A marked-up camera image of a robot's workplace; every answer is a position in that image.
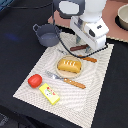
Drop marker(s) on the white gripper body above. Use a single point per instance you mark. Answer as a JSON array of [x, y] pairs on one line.
[[93, 34]]

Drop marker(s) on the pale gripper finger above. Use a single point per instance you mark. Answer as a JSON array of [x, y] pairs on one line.
[[78, 39], [88, 50]]

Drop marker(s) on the orange bread loaf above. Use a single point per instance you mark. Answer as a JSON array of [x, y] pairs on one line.
[[69, 65]]

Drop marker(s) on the yellow butter box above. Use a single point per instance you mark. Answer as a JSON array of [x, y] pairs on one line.
[[49, 93]]

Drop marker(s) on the red tomato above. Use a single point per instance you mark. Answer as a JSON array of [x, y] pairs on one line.
[[35, 80]]

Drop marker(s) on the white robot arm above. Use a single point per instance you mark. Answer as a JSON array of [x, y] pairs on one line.
[[86, 20]]

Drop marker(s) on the beige bowl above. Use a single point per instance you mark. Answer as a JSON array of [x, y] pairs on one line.
[[123, 16]]

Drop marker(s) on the pink stove board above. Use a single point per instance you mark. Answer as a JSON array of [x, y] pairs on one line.
[[110, 17]]

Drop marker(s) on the beige woven placemat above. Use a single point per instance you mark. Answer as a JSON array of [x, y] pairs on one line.
[[76, 105]]

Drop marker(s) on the knife with wooden handle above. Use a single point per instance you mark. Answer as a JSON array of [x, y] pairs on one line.
[[81, 57]]

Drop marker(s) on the grey pot with handles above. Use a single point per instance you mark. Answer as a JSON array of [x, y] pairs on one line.
[[47, 34]]

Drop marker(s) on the fork with wooden handle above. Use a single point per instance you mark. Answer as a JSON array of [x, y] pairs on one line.
[[66, 80]]

